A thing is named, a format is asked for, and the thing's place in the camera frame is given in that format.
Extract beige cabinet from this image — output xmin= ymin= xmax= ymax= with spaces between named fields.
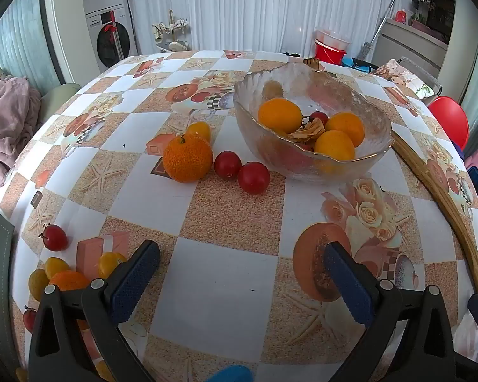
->
xmin=372 ymin=18 xmax=449 ymax=84

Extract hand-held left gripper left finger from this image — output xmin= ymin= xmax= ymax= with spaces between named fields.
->
xmin=28 ymin=240 xmax=162 ymax=382

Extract clear glass bowl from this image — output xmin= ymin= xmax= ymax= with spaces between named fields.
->
xmin=233 ymin=61 xmax=395 ymax=186

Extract red chair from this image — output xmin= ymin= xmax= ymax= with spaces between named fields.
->
xmin=428 ymin=96 xmax=471 ymax=150

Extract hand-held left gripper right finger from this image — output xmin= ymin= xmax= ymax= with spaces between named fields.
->
xmin=322 ymin=242 xmax=457 ymax=382

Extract small orange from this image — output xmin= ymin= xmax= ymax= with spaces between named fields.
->
xmin=48 ymin=271 xmax=91 ymax=293

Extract ribbed frosted glass panel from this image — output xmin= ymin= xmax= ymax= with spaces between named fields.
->
xmin=0 ymin=0 xmax=62 ymax=88

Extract blue basin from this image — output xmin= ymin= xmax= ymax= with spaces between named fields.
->
xmin=341 ymin=58 xmax=377 ymax=73

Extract potted green plants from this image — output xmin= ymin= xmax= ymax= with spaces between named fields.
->
xmin=410 ymin=0 xmax=437 ymax=26

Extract printed checkered tablecloth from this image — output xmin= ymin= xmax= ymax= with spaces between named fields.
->
xmin=0 ymin=50 xmax=478 ymax=382

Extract white curtain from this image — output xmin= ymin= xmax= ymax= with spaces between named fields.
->
xmin=129 ymin=0 xmax=403 ymax=58

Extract pink fleece blanket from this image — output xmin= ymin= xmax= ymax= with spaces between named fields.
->
xmin=0 ymin=68 xmax=44 ymax=208

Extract rough-skinned mandarin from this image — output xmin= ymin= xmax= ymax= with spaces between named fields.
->
xmin=162 ymin=133 xmax=214 ymax=184

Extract grey flat mop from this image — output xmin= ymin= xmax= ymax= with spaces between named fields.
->
xmin=356 ymin=0 xmax=403 ymax=62

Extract gold slipper rack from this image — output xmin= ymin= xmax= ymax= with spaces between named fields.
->
xmin=151 ymin=9 xmax=192 ymax=52

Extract red bucket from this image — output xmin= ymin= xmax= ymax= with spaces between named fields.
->
xmin=315 ymin=39 xmax=347 ymax=64

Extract yellow cherry tomato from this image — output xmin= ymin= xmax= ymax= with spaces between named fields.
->
xmin=45 ymin=257 xmax=71 ymax=279
xmin=98 ymin=251 xmax=127 ymax=279
xmin=28 ymin=268 xmax=50 ymax=302
xmin=185 ymin=121 xmax=212 ymax=144

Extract red broom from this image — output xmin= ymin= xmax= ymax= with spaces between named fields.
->
xmin=105 ymin=11 xmax=125 ymax=61

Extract clear plastic basin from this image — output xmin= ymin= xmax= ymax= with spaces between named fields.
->
xmin=315 ymin=27 xmax=351 ymax=50

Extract dried brown peel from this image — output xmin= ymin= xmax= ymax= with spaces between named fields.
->
xmin=287 ymin=119 xmax=326 ymax=143

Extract light green sofa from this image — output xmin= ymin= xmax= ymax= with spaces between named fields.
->
xmin=40 ymin=83 xmax=82 ymax=128

